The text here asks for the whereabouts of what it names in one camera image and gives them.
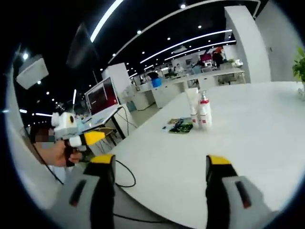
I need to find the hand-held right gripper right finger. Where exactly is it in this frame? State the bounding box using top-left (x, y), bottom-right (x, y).
top-left (205, 154), bottom-right (280, 229)

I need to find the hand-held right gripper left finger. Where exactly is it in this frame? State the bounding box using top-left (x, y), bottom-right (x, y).
top-left (56, 154), bottom-right (117, 229)

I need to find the white pump bottle red collar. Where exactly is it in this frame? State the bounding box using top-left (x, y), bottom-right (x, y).
top-left (199, 91), bottom-right (213, 115)

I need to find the white skincare tube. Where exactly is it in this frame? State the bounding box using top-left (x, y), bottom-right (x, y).
top-left (186, 87), bottom-right (200, 115)

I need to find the person's left hand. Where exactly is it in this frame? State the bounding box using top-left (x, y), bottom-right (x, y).
top-left (46, 142), bottom-right (83, 167)

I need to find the black laptop stand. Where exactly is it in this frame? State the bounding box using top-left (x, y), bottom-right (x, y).
top-left (111, 108), bottom-right (127, 141)

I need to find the white laptop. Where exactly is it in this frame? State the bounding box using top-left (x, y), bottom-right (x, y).
top-left (84, 76), bottom-right (122, 125)

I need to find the white ceiling unit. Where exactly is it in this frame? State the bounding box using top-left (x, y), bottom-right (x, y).
top-left (15, 54), bottom-right (50, 91)

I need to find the person's arm, white sleeve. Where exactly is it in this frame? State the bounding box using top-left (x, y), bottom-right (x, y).
top-left (14, 143), bottom-right (66, 208)

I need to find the green snack packet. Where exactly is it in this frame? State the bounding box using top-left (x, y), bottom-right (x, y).
top-left (168, 118), bottom-right (194, 135)

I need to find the white office counter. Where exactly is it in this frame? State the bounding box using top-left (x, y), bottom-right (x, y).
top-left (137, 69), bottom-right (246, 109)

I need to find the green potted plant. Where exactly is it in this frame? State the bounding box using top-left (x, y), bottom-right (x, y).
top-left (292, 46), bottom-right (305, 84)

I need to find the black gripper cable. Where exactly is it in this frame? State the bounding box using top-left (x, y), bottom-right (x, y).
top-left (113, 159), bottom-right (167, 224)
top-left (32, 143), bottom-right (65, 185)

